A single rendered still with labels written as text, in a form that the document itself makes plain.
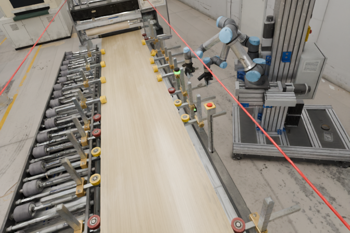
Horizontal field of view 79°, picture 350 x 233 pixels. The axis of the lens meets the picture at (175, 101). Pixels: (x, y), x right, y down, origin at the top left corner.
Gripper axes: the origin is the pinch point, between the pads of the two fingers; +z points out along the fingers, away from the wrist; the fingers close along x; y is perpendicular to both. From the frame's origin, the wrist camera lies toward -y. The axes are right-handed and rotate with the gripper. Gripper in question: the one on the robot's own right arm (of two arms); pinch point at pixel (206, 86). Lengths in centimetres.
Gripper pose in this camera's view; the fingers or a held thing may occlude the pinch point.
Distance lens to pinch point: 253.8
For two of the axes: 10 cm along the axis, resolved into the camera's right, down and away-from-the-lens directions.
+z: 1.5, 7.8, 6.1
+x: -2.7, -5.6, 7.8
